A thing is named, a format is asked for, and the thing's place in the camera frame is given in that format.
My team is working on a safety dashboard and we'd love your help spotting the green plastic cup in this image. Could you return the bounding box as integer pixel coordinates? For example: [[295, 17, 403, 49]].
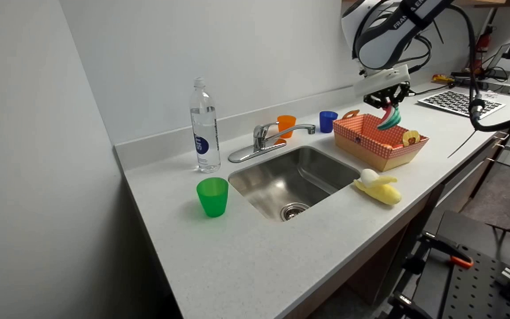
[[194, 175, 232, 219]]

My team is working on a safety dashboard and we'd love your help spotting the black clamp with orange handle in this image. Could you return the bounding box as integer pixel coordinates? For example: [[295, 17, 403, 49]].
[[421, 230, 476, 271]]

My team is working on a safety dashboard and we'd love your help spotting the orange checkered cardboard box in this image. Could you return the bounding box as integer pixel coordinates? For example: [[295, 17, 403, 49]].
[[331, 107, 430, 173]]

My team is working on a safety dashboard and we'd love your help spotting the black perforated workbench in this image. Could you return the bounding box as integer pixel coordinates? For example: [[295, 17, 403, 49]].
[[377, 208, 510, 319]]

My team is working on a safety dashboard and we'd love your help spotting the yellow plush banana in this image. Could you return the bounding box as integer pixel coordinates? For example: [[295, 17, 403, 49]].
[[352, 166, 405, 208]]

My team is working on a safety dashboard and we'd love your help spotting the orange plastic cup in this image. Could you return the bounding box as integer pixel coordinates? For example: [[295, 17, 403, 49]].
[[274, 113, 299, 143]]

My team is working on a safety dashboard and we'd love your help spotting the thick black cable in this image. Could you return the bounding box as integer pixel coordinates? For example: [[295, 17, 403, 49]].
[[448, 1, 510, 132]]

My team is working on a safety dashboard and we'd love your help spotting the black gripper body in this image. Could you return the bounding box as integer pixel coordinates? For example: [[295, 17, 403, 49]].
[[363, 83, 412, 111]]

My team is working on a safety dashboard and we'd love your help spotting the metal sink drain strainer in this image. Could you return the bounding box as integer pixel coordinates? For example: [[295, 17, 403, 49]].
[[278, 200, 310, 223]]

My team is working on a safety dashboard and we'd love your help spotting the clear plastic water bottle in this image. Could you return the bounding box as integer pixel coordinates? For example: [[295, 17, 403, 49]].
[[187, 76, 223, 175]]

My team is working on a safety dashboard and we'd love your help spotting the chrome sink faucet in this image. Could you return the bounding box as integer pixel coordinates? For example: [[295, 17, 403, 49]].
[[225, 120, 318, 164]]

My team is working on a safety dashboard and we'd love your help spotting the grey computer keyboard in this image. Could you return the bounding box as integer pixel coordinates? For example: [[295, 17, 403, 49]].
[[416, 86, 504, 120]]

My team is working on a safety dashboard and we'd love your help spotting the blue plastic cup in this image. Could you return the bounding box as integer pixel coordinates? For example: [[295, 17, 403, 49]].
[[317, 109, 340, 134]]

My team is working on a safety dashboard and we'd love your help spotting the stainless steel sink basin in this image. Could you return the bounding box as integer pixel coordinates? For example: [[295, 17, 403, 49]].
[[226, 145, 363, 224]]

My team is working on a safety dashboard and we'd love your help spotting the plush watermelon slice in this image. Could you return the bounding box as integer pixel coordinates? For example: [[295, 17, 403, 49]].
[[375, 104, 403, 132]]

